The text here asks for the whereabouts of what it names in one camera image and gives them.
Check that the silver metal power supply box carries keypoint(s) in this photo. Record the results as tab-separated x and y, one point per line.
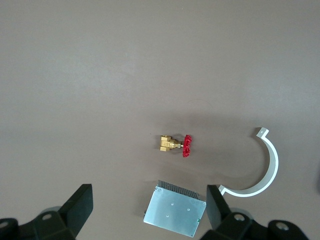
175	212

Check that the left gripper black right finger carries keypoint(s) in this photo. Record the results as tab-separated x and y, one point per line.
217	210

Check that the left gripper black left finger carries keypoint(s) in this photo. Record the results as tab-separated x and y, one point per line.
77	207

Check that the white curved pipe clamp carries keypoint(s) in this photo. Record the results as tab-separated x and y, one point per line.
273	162

